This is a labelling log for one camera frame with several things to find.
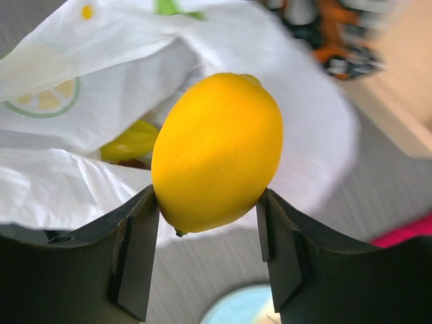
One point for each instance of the yellow fake lemon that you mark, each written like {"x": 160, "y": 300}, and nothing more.
{"x": 217, "y": 151}

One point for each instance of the red cloth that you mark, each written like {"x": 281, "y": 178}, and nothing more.
{"x": 418, "y": 228}

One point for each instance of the orange patterned garment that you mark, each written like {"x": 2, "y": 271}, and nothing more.
{"x": 336, "y": 31}

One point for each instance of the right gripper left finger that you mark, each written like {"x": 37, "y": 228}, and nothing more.
{"x": 98, "y": 273}

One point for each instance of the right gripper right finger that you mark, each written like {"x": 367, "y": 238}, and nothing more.
{"x": 319, "y": 275}

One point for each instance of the blue and cream plate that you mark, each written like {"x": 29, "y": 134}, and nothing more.
{"x": 251, "y": 304}

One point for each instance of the yellow green fake fruit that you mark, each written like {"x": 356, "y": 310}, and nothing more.
{"x": 137, "y": 141}

